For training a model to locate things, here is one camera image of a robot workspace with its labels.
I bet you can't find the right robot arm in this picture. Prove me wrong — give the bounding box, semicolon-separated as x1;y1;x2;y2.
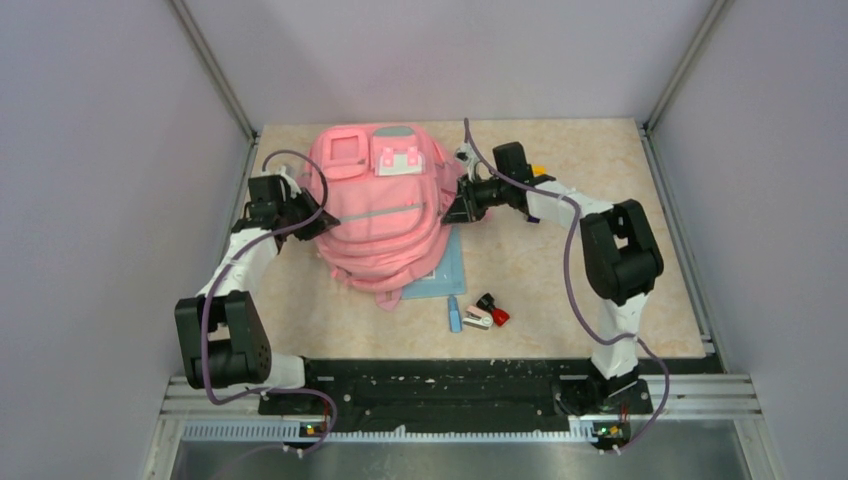
443;139;664;412

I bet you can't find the aluminium frame rail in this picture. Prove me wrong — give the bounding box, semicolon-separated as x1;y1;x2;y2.
164;0;258;142

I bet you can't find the red black stamp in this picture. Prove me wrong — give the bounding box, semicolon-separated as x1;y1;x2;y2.
475;293;511;327

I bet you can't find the pink student backpack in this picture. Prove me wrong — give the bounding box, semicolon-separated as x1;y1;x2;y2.
299;123;465;311

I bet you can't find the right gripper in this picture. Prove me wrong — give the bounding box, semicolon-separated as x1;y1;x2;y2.
441;174;509;227

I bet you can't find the light blue notebook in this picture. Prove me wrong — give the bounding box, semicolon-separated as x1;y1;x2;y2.
402;228;467;300

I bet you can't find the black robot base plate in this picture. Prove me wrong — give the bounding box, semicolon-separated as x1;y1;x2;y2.
258;354;654;420

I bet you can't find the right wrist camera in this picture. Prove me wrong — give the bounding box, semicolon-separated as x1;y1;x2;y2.
454;143;480;181

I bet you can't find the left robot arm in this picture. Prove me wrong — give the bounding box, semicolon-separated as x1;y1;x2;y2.
174;174;340;389

